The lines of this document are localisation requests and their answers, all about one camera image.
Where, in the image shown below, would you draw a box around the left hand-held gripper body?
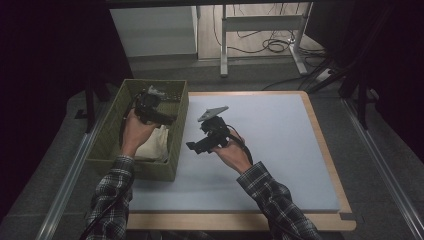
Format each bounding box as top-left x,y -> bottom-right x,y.
133,85 -> 168,125

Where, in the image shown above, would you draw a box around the dark metal stand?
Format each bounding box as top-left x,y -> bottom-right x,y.
339,59 -> 381,131
74,76 -> 101,134

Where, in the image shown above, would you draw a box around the white power strip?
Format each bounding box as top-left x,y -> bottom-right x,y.
314,68 -> 336,83

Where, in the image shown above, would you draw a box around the light grey foam mat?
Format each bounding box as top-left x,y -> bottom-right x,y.
128,93 -> 341,214

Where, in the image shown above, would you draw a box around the black tape strip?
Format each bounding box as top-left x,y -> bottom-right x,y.
339,212 -> 364,222

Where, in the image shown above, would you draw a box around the person's right hand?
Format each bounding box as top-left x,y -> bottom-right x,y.
210,128 -> 254,175

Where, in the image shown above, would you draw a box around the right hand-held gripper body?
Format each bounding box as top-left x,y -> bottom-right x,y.
197,105 -> 232,149

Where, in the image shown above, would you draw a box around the person's left hand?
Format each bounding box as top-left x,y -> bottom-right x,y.
120,108 -> 160,158

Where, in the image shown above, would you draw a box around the dark curtain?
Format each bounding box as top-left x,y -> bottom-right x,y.
0,0 -> 134,223
306,0 -> 424,163

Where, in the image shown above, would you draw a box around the right hand-held gripper black cable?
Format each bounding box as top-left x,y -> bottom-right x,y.
225,124 -> 255,167

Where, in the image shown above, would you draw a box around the cream printed cloth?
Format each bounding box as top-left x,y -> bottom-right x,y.
134,124 -> 171,164

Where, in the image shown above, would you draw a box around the black floor cables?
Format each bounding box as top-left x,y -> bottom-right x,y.
213,3 -> 327,58

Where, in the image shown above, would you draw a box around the white cabinet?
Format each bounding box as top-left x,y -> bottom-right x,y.
109,5 -> 198,58

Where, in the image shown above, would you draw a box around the aluminium floor rail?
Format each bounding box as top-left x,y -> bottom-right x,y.
341,98 -> 424,240
34,103 -> 114,240

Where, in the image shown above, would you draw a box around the white metal desk frame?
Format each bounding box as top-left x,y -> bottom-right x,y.
219,2 -> 314,78

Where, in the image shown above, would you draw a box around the green woven plastic basket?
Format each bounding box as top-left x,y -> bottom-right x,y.
85,78 -> 190,183

